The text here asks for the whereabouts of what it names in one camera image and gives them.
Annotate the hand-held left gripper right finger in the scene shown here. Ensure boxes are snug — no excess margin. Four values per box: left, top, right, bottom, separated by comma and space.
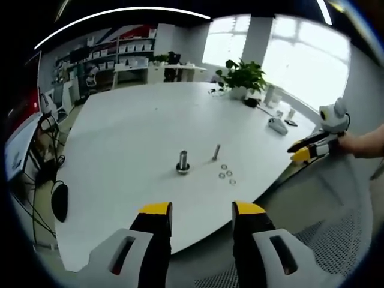
232, 200, 340, 288

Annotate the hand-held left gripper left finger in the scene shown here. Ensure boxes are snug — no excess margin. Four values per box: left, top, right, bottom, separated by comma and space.
76, 201, 173, 288

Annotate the large steel threaded stud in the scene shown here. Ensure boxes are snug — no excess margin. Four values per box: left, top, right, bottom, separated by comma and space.
175, 149, 191, 175

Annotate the person's right hand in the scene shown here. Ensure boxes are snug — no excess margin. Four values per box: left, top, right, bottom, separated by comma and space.
337, 133, 364, 157

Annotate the white handheld controller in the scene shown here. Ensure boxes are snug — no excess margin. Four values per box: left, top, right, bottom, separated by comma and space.
275, 119, 289, 135
268, 117, 283, 133

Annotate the white upright stand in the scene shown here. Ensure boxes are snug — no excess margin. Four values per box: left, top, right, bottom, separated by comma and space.
265, 85, 277, 107

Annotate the grey mesh chair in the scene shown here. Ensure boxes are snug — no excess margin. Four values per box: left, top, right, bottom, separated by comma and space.
194, 152, 382, 288

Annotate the green potted plant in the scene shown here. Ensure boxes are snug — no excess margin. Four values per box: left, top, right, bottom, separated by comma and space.
208, 59, 268, 100

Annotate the black oval object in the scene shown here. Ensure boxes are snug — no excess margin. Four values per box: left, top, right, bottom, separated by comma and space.
50, 179, 69, 223

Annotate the curved ceiling light strip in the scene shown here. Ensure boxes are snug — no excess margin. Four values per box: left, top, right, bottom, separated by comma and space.
316, 0, 334, 26
34, 6, 211, 50

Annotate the long white desk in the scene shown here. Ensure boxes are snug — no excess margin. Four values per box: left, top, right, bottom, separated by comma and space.
113, 61, 208, 88

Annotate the white office chair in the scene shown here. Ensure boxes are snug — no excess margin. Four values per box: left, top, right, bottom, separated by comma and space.
85, 67, 100, 91

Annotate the row of white storage bins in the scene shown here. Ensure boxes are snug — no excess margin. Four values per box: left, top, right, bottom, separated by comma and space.
86, 28, 157, 68

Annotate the white storage shelf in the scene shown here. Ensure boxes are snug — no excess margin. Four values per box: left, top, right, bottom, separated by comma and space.
53, 25, 158, 88

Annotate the red monitor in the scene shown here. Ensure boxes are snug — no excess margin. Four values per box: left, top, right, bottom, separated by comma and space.
5, 50, 43, 145

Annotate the thin black charger cable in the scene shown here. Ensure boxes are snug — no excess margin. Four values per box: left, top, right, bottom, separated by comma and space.
257, 104, 281, 118

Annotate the bundle of black cables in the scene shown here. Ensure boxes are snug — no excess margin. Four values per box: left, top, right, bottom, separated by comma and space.
26, 86, 67, 241

